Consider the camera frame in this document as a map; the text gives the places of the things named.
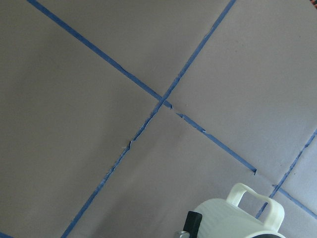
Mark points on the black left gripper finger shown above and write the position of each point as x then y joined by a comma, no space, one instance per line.
192,223

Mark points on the white ribbed cup with handle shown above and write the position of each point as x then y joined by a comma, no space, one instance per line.
222,218

